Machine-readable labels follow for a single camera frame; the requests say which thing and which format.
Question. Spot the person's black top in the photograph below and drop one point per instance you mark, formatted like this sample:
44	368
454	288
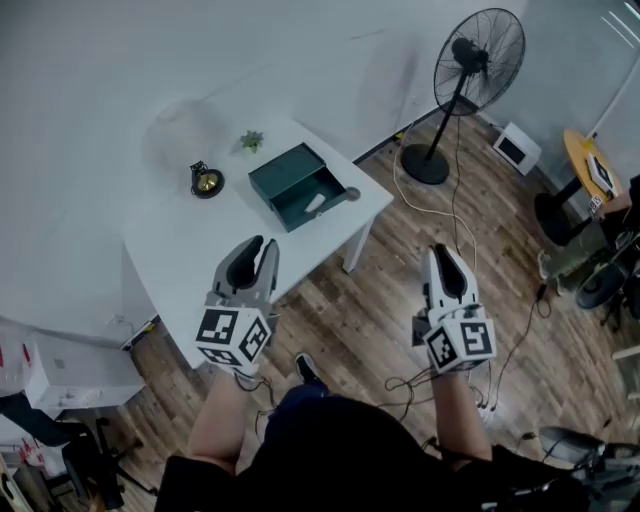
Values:
360	460

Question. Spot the black and white board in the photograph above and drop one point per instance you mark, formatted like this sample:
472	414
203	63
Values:
601	173

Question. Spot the black and gold ornament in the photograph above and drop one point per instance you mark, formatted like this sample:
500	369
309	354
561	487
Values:
206	181

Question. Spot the person's right forearm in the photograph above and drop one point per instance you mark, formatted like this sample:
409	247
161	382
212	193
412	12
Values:
457	415

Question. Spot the small green potted plant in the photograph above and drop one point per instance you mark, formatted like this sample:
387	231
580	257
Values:
251	140

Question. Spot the person's left forearm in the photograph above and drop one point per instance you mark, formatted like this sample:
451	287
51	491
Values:
222	420

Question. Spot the black standing fan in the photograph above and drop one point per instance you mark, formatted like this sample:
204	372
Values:
475	65

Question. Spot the small white item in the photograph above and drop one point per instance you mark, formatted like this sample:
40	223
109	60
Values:
315	203

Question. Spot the black swivel chair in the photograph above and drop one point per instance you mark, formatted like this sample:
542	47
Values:
607	282

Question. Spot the red and white bag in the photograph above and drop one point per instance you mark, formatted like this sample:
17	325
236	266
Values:
30	450

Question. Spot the white cube appliance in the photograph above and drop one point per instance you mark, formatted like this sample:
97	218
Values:
517	147

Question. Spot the black office chair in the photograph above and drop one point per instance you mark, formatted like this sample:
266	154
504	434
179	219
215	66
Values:
92	462

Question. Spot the white table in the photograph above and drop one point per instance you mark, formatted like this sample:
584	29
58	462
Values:
210	240

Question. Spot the white cardboard box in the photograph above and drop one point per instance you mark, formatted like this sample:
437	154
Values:
75	377

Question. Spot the dark round coaster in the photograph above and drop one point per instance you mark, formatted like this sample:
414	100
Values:
353	193

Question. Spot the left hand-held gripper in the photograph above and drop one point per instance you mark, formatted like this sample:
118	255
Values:
227	332

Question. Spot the dark green box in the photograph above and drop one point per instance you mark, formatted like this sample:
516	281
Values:
287	175

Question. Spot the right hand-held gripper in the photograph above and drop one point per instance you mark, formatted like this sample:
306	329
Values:
462	342

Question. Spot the person's black shoe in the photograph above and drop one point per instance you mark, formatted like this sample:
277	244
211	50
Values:
305	367

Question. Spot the grey office chair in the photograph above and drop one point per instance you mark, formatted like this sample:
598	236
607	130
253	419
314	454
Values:
580	450

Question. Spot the round wooden table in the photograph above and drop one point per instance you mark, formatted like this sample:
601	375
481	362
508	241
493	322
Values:
577	155

